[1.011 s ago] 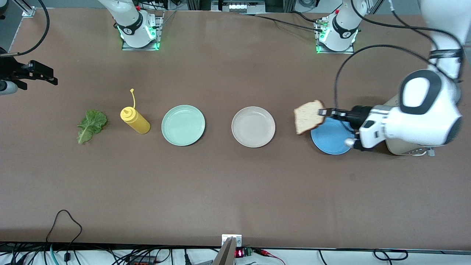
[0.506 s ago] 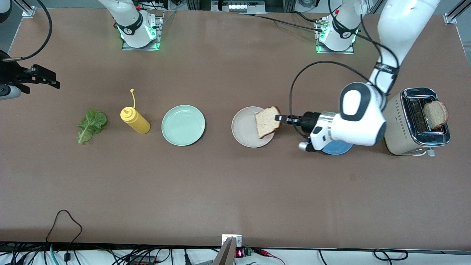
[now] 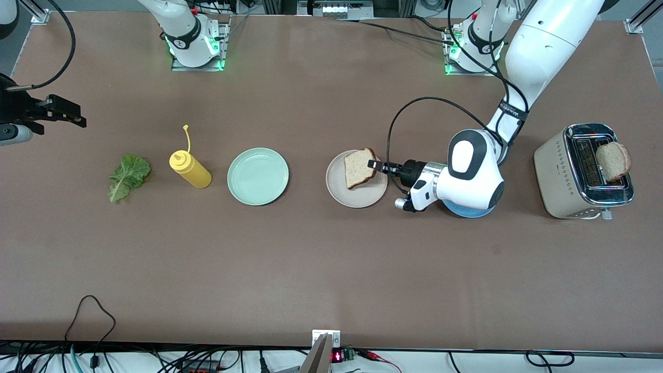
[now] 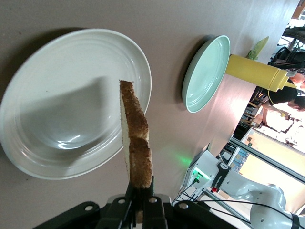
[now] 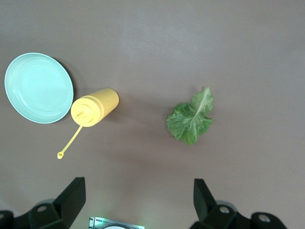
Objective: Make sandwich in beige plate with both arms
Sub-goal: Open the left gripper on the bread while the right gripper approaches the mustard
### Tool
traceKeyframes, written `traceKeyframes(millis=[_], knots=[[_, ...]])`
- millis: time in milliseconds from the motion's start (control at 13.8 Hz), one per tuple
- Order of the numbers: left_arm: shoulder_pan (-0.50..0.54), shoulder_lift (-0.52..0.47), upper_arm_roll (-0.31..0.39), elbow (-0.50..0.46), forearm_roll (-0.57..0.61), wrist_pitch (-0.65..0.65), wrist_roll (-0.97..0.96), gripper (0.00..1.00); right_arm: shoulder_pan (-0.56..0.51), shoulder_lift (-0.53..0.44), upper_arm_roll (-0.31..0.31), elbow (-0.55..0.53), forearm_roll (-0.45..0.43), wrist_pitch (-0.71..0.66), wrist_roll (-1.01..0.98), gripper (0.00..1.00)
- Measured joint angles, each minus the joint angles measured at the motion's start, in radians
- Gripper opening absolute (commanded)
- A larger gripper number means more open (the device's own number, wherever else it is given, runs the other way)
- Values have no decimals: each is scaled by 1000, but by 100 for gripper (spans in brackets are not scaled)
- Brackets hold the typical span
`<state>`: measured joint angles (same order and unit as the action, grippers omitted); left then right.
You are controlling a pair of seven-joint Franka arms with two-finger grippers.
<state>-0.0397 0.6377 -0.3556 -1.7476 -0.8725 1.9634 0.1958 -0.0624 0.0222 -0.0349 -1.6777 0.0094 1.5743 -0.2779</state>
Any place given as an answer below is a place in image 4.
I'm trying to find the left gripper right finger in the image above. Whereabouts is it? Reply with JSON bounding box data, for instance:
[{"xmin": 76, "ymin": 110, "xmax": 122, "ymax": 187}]
[{"xmin": 142, "ymin": 175, "xmax": 215, "ymax": 229}]

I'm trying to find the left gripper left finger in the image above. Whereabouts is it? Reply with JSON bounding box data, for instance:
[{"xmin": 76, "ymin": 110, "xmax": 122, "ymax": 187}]
[{"xmin": 33, "ymin": 182, "xmax": 139, "ymax": 229}]

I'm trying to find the brown bread slice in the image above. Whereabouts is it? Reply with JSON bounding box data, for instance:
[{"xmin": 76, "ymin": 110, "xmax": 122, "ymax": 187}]
[{"xmin": 119, "ymin": 80, "xmax": 153, "ymax": 224}]

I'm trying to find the yellow mustard squeeze bottle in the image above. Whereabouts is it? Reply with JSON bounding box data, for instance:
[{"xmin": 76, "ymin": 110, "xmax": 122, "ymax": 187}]
[{"xmin": 225, "ymin": 54, "xmax": 297, "ymax": 118}]

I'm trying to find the green lettuce leaf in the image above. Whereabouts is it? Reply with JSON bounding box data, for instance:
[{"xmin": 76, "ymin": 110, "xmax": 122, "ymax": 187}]
[{"xmin": 246, "ymin": 36, "xmax": 269, "ymax": 60}]

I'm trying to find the beige plate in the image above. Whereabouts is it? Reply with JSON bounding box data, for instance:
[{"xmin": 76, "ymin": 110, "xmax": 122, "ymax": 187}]
[{"xmin": 0, "ymin": 28, "xmax": 153, "ymax": 180}]

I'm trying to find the mint green plate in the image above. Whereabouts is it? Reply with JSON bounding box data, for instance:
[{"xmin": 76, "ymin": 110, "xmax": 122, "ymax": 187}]
[{"xmin": 182, "ymin": 35, "xmax": 231, "ymax": 114}]

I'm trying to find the person in background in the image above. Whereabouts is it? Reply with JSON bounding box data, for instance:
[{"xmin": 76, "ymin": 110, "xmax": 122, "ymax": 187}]
[{"xmin": 261, "ymin": 71, "xmax": 305, "ymax": 134}]

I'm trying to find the aluminium frame rail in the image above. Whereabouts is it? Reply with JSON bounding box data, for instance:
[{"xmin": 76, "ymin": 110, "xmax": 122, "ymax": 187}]
[{"xmin": 228, "ymin": 137, "xmax": 305, "ymax": 184}]

